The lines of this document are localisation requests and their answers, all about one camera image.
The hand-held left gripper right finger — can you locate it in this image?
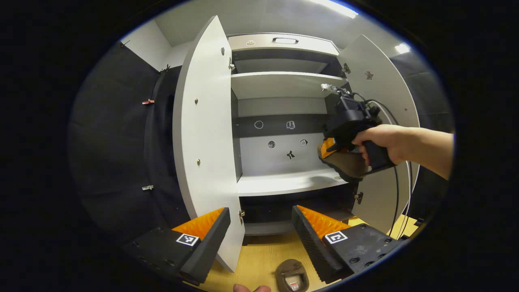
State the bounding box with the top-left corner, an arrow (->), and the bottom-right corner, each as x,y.
291,205 -> 402,284

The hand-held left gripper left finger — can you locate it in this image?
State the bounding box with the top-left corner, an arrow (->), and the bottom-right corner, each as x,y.
122,207 -> 232,286

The grey cabinet door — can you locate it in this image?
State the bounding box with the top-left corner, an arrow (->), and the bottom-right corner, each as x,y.
337,34 -> 420,235
172,15 -> 246,273

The grey shoe cabinet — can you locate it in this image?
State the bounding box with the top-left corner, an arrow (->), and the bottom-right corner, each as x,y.
227,32 -> 365,236

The white cabinet shelf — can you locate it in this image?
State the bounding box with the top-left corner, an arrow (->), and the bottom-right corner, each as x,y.
237,167 -> 350,197
230,72 -> 349,100

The beige cabinet drawer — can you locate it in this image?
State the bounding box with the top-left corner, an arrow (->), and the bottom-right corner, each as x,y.
228,33 -> 340,56

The black backdrop cloth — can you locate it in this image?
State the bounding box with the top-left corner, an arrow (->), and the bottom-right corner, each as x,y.
69,41 -> 191,244
389,53 -> 455,219

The long ceiling light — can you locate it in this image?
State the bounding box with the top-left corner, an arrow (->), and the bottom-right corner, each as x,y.
312,0 -> 359,19

